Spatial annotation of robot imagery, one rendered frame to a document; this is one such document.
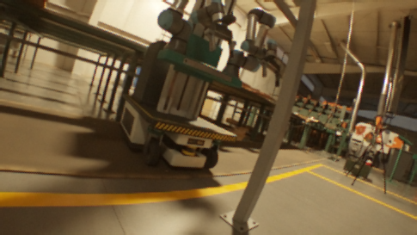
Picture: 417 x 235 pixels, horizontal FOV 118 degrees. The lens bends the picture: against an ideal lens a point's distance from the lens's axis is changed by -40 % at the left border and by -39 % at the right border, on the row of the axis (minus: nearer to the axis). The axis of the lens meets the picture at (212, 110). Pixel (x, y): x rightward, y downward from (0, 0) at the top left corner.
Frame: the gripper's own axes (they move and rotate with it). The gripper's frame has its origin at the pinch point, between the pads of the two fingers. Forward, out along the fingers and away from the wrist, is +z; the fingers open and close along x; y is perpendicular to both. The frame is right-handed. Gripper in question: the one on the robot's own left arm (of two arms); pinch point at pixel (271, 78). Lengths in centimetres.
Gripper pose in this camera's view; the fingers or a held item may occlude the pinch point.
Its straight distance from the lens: 119.1
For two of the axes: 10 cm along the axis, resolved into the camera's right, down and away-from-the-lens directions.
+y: 6.0, -1.8, -7.8
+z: -1.8, 9.2, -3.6
